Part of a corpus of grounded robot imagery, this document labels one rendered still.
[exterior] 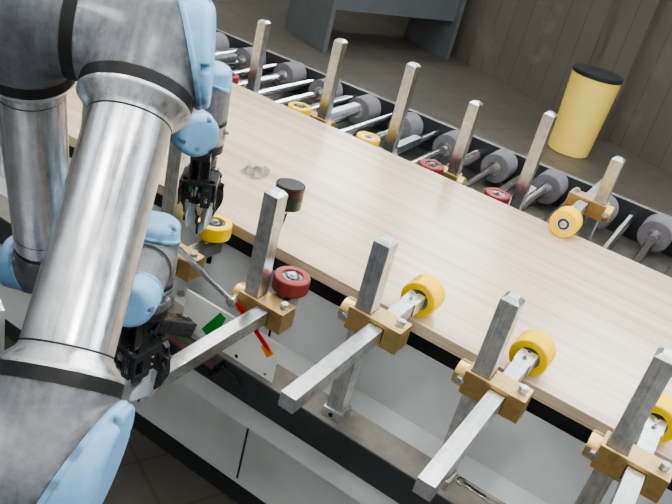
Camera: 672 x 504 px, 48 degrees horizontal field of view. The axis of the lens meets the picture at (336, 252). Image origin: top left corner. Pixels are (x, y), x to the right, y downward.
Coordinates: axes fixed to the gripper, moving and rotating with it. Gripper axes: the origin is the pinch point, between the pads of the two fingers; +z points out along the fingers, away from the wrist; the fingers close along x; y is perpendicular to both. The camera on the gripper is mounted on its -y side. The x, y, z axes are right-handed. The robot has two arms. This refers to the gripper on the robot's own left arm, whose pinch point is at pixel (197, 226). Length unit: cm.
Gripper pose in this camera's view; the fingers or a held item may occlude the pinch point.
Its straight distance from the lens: 158.3
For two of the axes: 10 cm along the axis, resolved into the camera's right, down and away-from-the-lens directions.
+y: 0.0, 5.2, -8.5
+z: -1.8, 8.4, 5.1
